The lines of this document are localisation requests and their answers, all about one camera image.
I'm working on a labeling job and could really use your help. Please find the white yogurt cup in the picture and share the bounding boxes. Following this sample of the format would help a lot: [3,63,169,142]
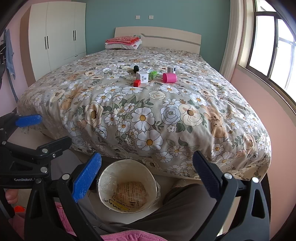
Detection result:
[167,66,176,74]

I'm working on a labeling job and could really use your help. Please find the white trash bin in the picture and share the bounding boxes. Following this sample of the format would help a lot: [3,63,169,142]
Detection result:
[97,159,161,214]

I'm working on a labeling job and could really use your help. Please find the person left hand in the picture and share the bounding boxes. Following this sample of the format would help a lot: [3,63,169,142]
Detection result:
[6,189,19,204]

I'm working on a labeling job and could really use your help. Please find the pink quilted jacket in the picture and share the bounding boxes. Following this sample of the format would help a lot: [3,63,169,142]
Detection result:
[9,202,166,241]

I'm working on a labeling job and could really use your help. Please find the hanging blue clothes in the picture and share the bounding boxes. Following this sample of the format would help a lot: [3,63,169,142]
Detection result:
[1,29,16,85]

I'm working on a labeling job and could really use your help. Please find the white wardrobe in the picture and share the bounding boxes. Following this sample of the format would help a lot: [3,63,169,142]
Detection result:
[21,1,86,82]

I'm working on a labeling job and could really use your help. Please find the floral bed duvet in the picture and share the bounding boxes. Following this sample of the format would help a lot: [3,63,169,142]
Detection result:
[17,47,271,180]

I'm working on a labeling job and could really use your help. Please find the red toy block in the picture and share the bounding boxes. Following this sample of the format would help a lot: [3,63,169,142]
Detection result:
[133,79,141,87]

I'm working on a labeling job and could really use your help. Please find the pink cylinder cup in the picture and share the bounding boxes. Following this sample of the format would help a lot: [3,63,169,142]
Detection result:
[163,73,177,83]

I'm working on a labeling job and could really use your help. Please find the white small box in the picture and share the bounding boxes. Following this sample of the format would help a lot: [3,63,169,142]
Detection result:
[136,71,149,83]

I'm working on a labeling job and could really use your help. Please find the green lego brick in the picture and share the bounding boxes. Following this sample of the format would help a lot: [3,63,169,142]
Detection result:
[149,71,158,80]

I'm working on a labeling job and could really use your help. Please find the black cylinder object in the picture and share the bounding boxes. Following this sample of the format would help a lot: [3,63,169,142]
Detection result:
[133,65,139,73]

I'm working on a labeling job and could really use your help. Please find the beige curtain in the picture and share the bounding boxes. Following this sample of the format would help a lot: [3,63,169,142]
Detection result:
[219,0,246,82]

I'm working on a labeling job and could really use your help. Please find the white milk carton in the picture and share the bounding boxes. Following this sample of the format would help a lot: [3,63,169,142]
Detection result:
[139,66,153,74]

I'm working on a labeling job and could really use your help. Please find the red folded cloth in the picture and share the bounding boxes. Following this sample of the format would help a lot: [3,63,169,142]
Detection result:
[105,36,140,46]

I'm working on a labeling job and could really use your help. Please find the white pillow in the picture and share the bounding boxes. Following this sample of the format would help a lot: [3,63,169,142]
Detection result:
[105,39,142,50]

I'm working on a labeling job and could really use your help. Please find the beige wooden headboard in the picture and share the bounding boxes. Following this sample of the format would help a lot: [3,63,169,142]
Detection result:
[114,26,201,54]

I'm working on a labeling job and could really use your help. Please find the window with dark frame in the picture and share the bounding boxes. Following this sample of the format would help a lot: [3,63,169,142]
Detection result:
[246,1,295,103]

